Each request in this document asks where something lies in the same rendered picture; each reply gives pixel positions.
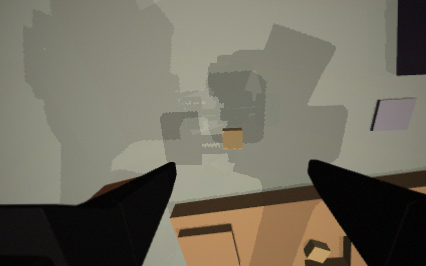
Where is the purple cube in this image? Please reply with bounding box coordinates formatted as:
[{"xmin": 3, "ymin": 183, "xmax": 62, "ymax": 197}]
[{"xmin": 396, "ymin": 0, "xmax": 426, "ymax": 75}]

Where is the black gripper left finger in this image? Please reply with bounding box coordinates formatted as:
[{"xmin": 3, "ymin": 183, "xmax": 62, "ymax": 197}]
[{"xmin": 0, "ymin": 162, "xmax": 177, "ymax": 266}]

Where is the orange block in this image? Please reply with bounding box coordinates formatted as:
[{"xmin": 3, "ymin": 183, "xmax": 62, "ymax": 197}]
[{"xmin": 88, "ymin": 177, "xmax": 138, "ymax": 200}]

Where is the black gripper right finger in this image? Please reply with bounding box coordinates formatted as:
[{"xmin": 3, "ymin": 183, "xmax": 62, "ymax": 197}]
[{"xmin": 307, "ymin": 159, "xmax": 426, "ymax": 266}]

